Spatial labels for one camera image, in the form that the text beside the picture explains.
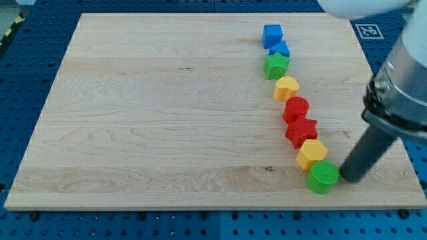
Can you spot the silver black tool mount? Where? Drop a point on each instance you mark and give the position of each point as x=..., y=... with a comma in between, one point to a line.
x=395, y=98

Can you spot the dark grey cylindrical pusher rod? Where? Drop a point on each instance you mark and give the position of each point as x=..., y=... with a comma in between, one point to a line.
x=370, y=147

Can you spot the green cylinder block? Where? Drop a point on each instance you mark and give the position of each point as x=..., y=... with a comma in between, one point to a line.
x=322, y=177

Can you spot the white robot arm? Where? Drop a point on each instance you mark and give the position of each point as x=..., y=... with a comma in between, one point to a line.
x=414, y=35

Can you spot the yellow hexagon block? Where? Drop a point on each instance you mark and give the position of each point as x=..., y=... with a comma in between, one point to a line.
x=310, y=152

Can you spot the red star block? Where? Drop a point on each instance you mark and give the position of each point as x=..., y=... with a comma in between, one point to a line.
x=300, y=130

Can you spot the white fiducial marker tag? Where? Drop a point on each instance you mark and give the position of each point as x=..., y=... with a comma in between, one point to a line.
x=369, y=31

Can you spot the red cylinder block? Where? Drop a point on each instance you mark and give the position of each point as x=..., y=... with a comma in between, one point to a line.
x=295, y=107

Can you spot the yellow heart block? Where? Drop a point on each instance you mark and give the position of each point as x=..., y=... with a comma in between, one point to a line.
x=286, y=87

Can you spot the blue pentagon block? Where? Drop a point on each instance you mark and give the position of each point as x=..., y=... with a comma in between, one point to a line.
x=281, y=47

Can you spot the green star block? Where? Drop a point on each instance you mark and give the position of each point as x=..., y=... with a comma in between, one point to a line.
x=276, y=66

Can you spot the blue cube block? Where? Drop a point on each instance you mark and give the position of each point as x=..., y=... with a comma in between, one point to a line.
x=272, y=34

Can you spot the light wooden board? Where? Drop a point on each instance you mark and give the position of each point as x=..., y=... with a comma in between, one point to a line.
x=173, y=111

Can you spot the yellow black hazard tape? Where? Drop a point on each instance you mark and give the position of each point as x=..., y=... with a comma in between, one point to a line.
x=12, y=30

